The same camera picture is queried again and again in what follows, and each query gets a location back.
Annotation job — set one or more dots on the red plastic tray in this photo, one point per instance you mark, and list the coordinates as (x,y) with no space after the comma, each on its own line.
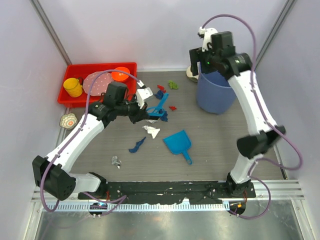
(81,71)

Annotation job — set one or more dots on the orange bowl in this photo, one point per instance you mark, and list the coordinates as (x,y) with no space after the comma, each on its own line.
(120,74)

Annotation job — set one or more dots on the aluminium front rail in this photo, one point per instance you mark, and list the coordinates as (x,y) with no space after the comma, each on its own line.
(275,190)

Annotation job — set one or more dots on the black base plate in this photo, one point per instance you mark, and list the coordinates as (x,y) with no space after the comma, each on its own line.
(172,192)

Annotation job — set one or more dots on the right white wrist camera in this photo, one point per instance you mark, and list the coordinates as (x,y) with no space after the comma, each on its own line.
(205,35)

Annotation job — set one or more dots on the blue dustpan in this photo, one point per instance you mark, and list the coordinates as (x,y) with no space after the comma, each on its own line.
(179,143)

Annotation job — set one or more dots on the blue paper scrap middle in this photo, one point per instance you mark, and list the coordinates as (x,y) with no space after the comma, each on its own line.
(164,116)

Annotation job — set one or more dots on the white slotted cable duct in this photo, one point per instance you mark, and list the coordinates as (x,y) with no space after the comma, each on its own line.
(185,206)

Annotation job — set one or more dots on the cream round plate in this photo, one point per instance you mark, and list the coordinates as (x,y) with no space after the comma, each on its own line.
(189,74)

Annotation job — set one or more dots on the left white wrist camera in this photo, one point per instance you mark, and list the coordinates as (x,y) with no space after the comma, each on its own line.
(142,95)

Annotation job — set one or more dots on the long blue paper scrap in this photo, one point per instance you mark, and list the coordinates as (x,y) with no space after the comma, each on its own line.
(137,145)

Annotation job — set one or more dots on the small red paper scrap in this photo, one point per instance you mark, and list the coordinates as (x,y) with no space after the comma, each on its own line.
(173,108)

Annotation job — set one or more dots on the large white paper scrap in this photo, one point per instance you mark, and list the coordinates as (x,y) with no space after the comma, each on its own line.
(152,130)

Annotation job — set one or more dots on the blue plastic bucket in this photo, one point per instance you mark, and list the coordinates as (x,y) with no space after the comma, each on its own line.
(214,94)

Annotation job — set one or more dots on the yellow mug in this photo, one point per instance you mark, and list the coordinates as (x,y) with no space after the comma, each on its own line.
(73,87)

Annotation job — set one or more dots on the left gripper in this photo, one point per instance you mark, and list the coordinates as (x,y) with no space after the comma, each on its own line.
(140,114)

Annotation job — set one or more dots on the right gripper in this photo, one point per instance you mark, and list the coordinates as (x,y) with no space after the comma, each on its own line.
(195,56)

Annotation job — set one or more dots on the aluminium corner post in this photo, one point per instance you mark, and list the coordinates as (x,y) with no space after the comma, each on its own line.
(271,14)
(50,30)

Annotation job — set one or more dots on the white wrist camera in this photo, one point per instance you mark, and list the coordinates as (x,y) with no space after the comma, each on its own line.
(205,35)
(142,95)

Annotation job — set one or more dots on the small floral bowl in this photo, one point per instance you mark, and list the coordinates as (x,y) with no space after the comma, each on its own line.
(68,121)

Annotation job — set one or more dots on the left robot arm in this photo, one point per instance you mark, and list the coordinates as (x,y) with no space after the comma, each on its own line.
(52,172)

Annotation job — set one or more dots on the pink polka dot plate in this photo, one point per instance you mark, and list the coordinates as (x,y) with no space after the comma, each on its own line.
(97,83)

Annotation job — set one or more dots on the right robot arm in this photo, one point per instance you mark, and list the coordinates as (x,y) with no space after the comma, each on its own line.
(218,55)

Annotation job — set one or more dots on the blue paper scrap upper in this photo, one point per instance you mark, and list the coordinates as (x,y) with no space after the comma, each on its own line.
(159,95)

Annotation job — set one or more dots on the grey white paper scrap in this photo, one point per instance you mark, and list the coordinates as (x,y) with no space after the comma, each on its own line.
(116,162)

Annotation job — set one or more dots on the blue hand brush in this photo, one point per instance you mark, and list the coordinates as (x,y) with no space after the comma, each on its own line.
(157,109)

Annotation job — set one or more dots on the small white paper scrap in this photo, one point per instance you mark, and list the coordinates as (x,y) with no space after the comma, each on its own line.
(152,121)

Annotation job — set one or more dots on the left aluminium corner post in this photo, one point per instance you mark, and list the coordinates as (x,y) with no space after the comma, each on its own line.
(50,30)

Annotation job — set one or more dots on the green paper scrap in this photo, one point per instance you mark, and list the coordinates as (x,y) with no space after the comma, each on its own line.
(173,85)

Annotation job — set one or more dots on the right aluminium corner post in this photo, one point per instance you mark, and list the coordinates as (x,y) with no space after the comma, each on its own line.
(271,14)

